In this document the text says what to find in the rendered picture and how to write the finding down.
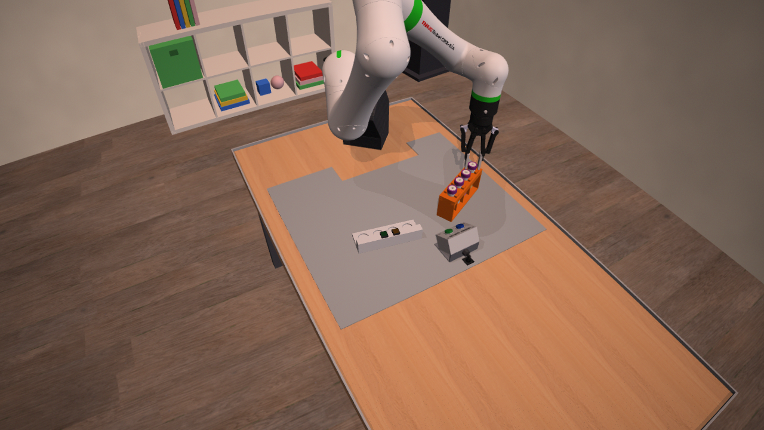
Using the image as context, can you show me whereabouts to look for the orange tube rack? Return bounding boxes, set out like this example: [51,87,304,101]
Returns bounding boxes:
[437,167,482,222]

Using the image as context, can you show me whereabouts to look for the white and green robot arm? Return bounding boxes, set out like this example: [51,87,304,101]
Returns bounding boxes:
[322,0,509,140]

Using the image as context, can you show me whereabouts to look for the grey flat mat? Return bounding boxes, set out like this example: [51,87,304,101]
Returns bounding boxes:
[267,132,547,329]

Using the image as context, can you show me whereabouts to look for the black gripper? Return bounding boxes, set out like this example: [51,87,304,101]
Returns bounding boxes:
[460,112,499,170]

